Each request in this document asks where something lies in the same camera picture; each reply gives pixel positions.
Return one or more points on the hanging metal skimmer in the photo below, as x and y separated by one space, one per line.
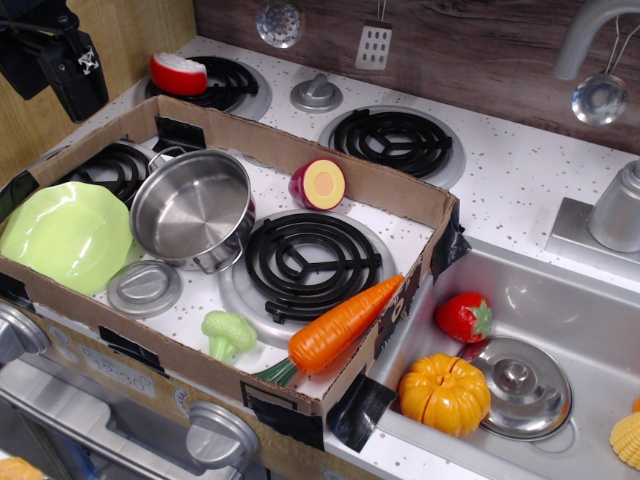
280 24

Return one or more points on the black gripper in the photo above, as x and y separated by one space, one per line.
44 48

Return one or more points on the red halved toy apple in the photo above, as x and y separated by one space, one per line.
178 75

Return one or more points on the grey stove knob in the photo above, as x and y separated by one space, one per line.
145 289
317 95

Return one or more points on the red toy strawberry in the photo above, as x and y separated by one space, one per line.
466 317

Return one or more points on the back left black burner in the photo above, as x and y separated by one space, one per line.
229 84

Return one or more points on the silver toy sink basin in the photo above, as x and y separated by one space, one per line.
589 327

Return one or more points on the silver toy faucet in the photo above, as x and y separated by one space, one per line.
607 232

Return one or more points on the front right black burner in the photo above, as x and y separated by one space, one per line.
305 263

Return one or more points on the hanging metal spatula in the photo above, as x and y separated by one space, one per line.
375 41

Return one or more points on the grey back stove knob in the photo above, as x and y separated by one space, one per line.
317 95

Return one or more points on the black burner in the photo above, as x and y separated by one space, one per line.
305 263
229 84
405 141
121 168

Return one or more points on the light green plastic plate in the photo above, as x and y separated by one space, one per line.
76 234

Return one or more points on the front left black burner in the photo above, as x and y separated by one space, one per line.
121 168

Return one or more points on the hanging metal ladle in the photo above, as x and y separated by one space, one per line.
602 98

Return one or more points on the grey front stove knob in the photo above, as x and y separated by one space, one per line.
145 289

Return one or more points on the cardboard fence box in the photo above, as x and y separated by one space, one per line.
298 412

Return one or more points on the orange toy carrot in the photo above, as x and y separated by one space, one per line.
318 344

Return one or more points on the yellow toy corn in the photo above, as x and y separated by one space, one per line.
624 439

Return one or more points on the grey left oven knob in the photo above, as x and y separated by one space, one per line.
20 335

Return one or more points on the orange toy pumpkin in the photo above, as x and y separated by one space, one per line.
446 393

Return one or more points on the silver oven door handle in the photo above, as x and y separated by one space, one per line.
109 439

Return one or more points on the grey oven knob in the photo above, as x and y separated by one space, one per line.
218 438
20 335

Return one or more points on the yellow toy at corner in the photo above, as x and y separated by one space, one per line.
16 468

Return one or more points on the purple halved toy fruit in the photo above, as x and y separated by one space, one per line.
318 185

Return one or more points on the grey right oven knob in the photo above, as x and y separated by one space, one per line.
218 438

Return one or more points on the green toy broccoli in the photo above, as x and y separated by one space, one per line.
228 333

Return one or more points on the back right black burner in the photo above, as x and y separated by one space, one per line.
405 141

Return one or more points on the stainless steel pot lid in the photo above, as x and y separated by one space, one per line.
531 395

